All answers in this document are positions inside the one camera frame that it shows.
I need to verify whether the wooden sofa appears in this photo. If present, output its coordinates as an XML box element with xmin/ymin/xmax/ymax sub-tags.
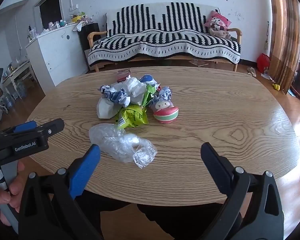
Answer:
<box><xmin>86</xmin><ymin>2</ymin><xmax>242</xmax><ymax>72</ymax></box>

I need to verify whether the striped round plush toy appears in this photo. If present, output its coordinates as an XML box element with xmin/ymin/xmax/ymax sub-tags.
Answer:
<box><xmin>150</xmin><ymin>97</ymin><xmax>179</xmax><ymax>124</ymax></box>

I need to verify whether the black cabinet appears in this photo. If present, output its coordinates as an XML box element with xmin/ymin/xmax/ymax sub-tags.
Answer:
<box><xmin>77</xmin><ymin>22</ymin><xmax>102</xmax><ymax>52</ymax></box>

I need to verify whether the small crumpled blue-white paper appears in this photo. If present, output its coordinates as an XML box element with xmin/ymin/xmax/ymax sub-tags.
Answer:
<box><xmin>158</xmin><ymin>86</ymin><xmax>173</xmax><ymax>100</ymax></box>

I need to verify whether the large blue-white paper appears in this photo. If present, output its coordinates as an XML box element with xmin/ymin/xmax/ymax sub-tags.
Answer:
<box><xmin>99</xmin><ymin>84</ymin><xmax>132</xmax><ymax>108</ymax></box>

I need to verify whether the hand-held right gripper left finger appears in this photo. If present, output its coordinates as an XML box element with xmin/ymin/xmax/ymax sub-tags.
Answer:
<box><xmin>17</xmin><ymin>144</ymin><xmax>102</xmax><ymax>240</ymax></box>

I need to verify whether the white plastic bag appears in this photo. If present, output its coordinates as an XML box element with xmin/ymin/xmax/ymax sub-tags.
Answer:
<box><xmin>112</xmin><ymin>77</ymin><xmax>148</xmax><ymax>105</ymax></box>

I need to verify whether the beige plush toy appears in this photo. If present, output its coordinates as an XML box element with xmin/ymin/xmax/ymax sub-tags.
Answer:
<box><xmin>209</xmin><ymin>27</ymin><xmax>232</xmax><ymax>40</ymax></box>

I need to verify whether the hanging wall ornament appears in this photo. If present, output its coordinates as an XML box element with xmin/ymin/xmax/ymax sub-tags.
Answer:
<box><xmin>262</xmin><ymin>21</ymin><xmax>270</xmax><ymax>53</ymax></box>

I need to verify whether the person's left hand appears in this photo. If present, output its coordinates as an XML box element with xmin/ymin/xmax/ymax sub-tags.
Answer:
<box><xmin>0</xmin><ymin>161</ymin><xmax>25</xmax><ymax>227</ymax></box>

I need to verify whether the black-white striped blanket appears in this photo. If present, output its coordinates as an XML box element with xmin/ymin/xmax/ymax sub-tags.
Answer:
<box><xmin>87</xmin><ymin>2</ymin><xmax>241</xmax><ymax>67</ymax></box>

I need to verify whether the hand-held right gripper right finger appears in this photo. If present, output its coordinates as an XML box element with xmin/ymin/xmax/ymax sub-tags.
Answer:
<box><xmin>200</xmin><ymin>142</ymin><xmax>283</xmax><ymax>240</ymax></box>

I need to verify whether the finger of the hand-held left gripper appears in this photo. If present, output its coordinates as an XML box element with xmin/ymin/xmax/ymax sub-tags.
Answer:
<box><xmin>1</xmin><ymin>120</ymin><xmax>38</xmax><ymax>137</ymax></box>
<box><xmin>36</xmin><ymin>119</ymin><xmax>65</xmax><ymax>140</ymax></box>

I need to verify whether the person's dark clothing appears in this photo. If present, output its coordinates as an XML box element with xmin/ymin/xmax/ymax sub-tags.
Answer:
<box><xmin>72</xmin><ymin>192</ymin><xmax>240</xmax><ymax>240</ymax></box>

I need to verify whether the red bag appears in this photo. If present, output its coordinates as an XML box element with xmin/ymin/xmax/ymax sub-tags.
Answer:
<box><xmin>256</xmin><ymin>53</ymin><xmax>270</xmax><ymax>73</ymax></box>

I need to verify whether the small red box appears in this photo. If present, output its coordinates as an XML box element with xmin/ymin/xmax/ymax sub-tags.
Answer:
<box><xmin>116</xmin><ymin>70</ymin><xmax>132</xmax><ymax>83</ymax></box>

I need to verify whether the wooden oval table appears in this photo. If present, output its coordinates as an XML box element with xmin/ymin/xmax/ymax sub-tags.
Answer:
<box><xmin>26</xmin><ymin>66</ymin><xmax>300</xmax><ymax>207</ymax></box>

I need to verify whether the blue-white packet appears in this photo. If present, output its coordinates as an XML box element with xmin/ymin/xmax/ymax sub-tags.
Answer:
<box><xmin>139</xmin><ymin>74</ymin><xmax>157</xmax><ymax>85</ymax></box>

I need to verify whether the small white table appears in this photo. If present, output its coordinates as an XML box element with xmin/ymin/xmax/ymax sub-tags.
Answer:
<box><xmin>1</xmin><ymin>60</ymin><xmax>37</xmax><ymax>98</ymax></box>

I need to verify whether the pink printed cushion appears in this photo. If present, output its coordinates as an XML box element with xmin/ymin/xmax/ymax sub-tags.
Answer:
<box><xmin>204</xmin><ymin>10</ymin><xmax>232</xmax><ymax>34</ymax></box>

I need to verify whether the green printed snack packet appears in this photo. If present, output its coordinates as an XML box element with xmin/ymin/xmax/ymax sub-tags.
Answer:
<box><xmin>115</xmin><ymin>104</ymin><xmax>149</xmax><ymax>130</ymax></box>

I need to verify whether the clear water jug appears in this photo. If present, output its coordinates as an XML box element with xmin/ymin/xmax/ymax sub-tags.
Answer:
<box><xmin>2</xmin><ymin>94</ymin><xmax>15</xmax><ymax>109</ymax></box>
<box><xmin>16</xmin><ymin>80</ymin><xmax>28</xmax><ymax>98</ymax></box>

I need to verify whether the white cabinet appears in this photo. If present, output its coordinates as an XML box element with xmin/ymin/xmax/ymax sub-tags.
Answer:
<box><xmin>25</xmin><ymin>23</ymin><xmax>89</xmax><ymax>87</ymax></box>

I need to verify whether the clear plastic bag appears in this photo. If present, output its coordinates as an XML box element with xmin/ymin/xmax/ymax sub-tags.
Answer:
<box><xmin>89</xmin><ymin>123</ymin><xmax>157</xmax><ymax>169</ymax></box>

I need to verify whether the brown striped curtain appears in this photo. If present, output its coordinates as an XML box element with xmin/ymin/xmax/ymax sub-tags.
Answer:
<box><xmin>267</xmin><ymin>0</ymin><xmax>300</xmax><ymax>94</ymax></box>

